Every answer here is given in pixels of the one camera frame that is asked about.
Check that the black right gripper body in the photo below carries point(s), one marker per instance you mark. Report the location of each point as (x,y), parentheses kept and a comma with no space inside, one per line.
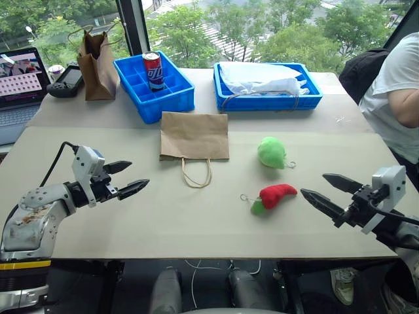
(361,204)

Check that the green plush toy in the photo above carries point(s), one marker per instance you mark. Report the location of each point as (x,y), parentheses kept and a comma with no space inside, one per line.
(271,153)

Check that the blue shallow crate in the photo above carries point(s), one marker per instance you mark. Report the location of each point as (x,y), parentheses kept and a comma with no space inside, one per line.
(268,102)

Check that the blue compartment crate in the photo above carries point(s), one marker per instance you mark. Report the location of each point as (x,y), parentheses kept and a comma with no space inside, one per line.
(167,99)

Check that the black handheld controller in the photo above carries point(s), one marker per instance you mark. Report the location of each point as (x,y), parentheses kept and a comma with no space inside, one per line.
(67,81)

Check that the open laptop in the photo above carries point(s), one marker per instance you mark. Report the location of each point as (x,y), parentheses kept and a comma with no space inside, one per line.
(19,81)

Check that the red soda can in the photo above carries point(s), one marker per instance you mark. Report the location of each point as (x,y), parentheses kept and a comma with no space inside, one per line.
(154,73)

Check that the red chili plush toy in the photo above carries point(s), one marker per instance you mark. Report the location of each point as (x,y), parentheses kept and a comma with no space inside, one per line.
(276,195)

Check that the white cup purple lid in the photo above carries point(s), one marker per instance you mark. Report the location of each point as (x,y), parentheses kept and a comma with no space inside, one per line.
(55,70)

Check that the white plastic bag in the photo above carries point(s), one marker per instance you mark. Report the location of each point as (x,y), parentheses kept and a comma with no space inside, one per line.
(258,76)

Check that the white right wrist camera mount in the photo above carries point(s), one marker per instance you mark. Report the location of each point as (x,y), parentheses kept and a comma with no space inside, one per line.
(393,178)

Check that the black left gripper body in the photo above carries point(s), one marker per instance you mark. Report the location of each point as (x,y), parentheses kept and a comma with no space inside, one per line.
(104,189)

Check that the flat brown paper bag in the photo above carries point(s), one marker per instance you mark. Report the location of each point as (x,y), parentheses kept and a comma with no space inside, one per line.
(194,135)

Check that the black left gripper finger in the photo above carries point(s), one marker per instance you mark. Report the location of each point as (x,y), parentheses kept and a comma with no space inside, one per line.
(132,188)
(118,166)

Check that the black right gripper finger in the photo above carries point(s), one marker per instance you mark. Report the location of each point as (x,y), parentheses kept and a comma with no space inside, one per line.
(322,203)
(342,183)

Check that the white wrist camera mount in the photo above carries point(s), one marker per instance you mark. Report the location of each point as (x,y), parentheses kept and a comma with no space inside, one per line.
(393,178)
(85,162)

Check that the beige sneaker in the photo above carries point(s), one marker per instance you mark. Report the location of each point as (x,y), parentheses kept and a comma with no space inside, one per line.
(343,286)

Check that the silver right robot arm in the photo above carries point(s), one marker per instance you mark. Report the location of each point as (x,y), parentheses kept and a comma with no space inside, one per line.
(394,236)

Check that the dark rounded grey shape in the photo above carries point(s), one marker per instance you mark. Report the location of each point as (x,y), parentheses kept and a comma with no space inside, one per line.
(167,291)
(245,289)

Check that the black window frame post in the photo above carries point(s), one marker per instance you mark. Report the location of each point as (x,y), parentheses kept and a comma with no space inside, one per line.
(132,26)

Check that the person in white shirt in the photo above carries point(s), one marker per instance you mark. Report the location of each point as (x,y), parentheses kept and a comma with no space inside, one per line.
(386,108)

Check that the black backpack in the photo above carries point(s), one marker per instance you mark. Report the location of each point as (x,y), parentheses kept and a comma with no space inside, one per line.
(360,73)

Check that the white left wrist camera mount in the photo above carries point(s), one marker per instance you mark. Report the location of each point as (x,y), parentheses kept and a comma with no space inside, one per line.
(85,162)

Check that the standing brown paper bag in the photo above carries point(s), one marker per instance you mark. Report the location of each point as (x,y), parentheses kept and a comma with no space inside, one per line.
(98,75)

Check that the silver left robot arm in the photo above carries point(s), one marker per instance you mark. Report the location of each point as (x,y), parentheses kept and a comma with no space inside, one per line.
(31,216)

